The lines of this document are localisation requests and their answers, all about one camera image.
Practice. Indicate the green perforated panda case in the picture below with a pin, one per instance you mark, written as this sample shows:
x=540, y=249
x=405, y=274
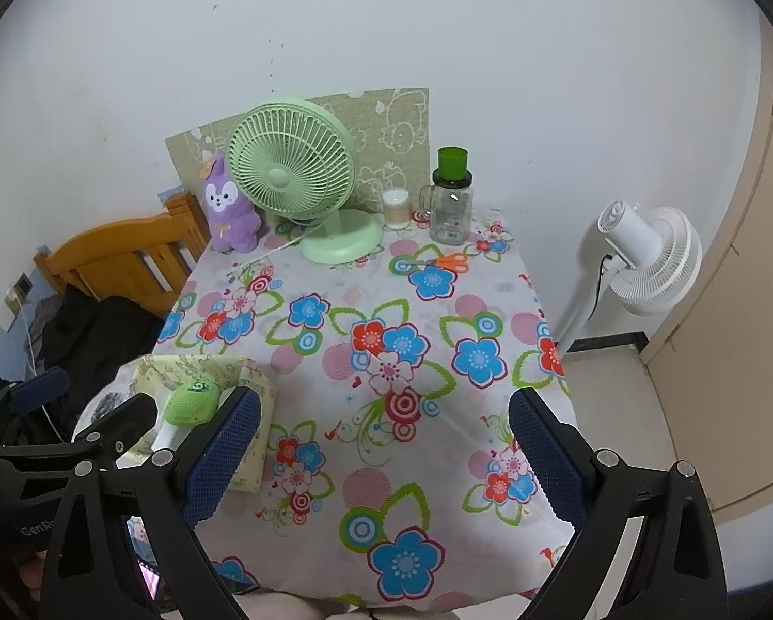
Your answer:
x=192, y=403

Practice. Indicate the glass jar with green lid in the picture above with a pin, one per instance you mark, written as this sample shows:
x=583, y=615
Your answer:
x=451, y=213

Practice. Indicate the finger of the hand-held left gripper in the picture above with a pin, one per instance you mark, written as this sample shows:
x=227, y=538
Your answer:
x=128, y=416
x=38, y=391

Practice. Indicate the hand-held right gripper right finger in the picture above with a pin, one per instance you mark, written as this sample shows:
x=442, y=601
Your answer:
x=547, y=458

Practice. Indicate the green desk fan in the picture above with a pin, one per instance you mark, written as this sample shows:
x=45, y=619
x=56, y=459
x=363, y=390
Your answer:
x=289, y=174

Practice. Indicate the white patterned round object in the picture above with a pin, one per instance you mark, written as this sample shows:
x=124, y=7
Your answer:
x=105, y=403

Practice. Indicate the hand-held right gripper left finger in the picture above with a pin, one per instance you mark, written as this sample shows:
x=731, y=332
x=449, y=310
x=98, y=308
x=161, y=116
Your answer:
x=221, y=452

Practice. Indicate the wooden chair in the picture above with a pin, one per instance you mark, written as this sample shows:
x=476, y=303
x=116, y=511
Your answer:
x=115, y=252

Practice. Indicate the purple plush toy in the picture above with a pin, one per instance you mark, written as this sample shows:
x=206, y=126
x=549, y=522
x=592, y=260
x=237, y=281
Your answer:
x=231, y=219

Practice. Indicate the long white box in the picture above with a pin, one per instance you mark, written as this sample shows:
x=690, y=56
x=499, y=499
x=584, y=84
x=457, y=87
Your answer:
x=167, y=438

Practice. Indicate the beige cabinet door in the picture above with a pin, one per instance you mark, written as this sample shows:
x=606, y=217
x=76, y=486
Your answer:
x=728, y=310

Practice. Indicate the green cartoon patterned board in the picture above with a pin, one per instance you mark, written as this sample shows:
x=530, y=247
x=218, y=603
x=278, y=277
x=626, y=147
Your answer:
x=393, y=129

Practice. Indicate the wall socket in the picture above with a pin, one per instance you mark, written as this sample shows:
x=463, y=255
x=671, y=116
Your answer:
x=17, y=290

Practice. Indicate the white standing fan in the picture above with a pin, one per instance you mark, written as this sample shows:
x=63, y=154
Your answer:
x=657, y=252

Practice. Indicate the yellow printed fabric storage box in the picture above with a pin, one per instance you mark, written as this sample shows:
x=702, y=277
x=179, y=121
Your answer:
x=186, y=371

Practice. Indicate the floral printed tablecloth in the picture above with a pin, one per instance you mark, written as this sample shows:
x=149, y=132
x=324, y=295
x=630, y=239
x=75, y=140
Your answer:
x=334, y=400

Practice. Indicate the clear cotton swab jar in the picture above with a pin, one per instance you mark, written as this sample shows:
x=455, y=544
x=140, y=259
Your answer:
x=397, y=210

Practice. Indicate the dark clothing pile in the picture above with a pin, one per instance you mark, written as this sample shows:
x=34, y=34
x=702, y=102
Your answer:
x=96, y=342

